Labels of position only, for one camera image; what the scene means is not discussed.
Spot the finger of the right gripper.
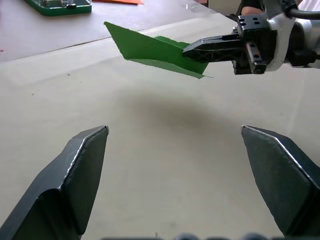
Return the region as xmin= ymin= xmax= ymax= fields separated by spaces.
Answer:
xmin=181 ymin=40 xmax=241 ymax=64
xmin=189 ymin=34 xmax=241 ymax=49

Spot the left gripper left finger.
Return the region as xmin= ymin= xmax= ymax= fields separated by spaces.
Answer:
xmin=0 ymin=124 xmax=110 ymax=240

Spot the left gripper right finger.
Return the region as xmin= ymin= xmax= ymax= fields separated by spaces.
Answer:
xmin=240 ymin=124 xmax=320 ymax=237

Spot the green paper sheet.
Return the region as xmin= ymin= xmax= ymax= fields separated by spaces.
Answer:
xmin=103 ymin=21 xmax=215 ymax=81

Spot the flat orange paper stack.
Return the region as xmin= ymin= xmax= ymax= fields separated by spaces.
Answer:
xmin=93 ymin=0 xmax=146 ymax=6

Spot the green screw bit case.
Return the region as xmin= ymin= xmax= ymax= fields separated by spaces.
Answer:
xmin=24 ymin=0 xmax=93 ymax=17

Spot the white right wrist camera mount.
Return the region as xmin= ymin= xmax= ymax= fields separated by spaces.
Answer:
xmin=262 ymin=0 xmax=297 ymax=73

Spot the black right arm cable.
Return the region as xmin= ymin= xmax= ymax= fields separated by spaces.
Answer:
xmin=281 ymin=0 xmax=320 ymax=20

